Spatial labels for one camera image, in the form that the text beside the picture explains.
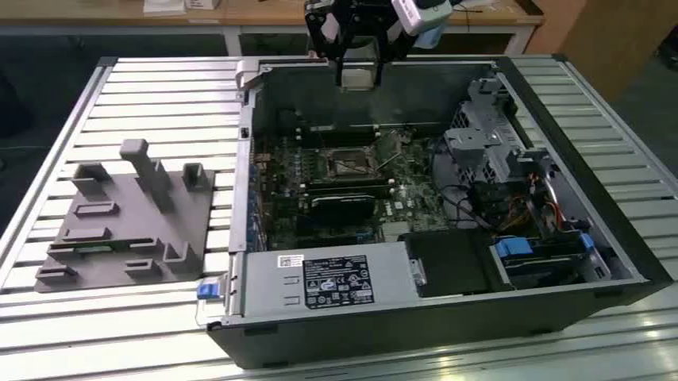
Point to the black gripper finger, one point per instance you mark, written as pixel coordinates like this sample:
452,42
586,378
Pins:
341,73
380,71

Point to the silver square CPU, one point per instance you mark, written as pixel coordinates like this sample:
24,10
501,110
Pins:
360,79

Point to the black RAM slot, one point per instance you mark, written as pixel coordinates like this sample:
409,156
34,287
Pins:
344,192
344,185
344,181
339,139
339,144
344,188
339,129
339,134

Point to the CPU socket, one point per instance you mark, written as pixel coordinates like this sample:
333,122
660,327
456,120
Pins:
349,164

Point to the metal drive cage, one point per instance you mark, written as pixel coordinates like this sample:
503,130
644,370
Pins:
468,139

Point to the white labelled box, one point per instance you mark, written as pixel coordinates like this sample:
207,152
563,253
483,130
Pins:
201,4

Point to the green motherboard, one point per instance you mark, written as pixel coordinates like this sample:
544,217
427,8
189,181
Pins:
417,198

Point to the graphics card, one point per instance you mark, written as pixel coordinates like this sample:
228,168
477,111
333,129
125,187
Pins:
341,210

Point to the white paper box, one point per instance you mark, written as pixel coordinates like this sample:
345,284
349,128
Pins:
164,7

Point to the silver chipset heatsink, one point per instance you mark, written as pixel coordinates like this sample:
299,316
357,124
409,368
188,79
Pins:
396,230

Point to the wooden cabinet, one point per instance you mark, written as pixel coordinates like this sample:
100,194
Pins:
603,39

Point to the white barcode label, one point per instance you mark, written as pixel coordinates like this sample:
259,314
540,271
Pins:
289,262

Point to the wooden desk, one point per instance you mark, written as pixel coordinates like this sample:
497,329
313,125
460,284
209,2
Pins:
94,12

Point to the black plastic shroud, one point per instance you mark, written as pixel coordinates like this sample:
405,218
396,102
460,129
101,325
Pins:
449,262

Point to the blue disk carrier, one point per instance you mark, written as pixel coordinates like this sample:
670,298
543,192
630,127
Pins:
512,247

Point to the black label sticker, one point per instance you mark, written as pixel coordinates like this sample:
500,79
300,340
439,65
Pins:
339,282

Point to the grey parts rack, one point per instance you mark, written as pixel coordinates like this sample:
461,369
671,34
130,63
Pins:
132,222

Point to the grey power supply unit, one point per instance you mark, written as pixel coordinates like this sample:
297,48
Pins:
264,285

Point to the blue plastic tab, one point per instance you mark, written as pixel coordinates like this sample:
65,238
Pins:
586,243

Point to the blue case latch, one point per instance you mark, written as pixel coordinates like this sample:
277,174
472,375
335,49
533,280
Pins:
207,289

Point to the green RAM stick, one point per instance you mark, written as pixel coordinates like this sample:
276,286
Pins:
97,248

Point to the black open PC case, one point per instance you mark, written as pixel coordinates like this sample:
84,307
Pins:
371,337

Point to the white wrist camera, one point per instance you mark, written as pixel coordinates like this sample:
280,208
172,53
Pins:
420,18

